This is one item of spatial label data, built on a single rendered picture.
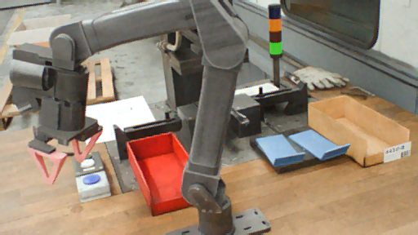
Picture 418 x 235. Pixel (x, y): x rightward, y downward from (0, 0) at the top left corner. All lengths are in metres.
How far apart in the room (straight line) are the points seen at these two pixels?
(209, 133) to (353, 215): 0.35
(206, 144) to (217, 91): 0.10
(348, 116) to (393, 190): 0.35
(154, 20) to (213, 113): 0.17
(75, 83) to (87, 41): 0.08
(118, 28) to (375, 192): 0.62
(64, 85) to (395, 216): 0.66
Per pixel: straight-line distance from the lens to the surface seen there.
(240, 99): 1.28
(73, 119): 0.83
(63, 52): 0.77
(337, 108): 1.33
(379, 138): 1.25
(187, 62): 1.13
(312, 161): 1.12
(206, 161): 0.80
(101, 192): 1.07
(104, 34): 0.75
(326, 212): 0.97
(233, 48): 0.70
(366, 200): 1.02
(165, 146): 1.20
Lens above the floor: 1.46
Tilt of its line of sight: 24 degrees down
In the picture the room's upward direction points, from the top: 6 degrees counter-clockwise
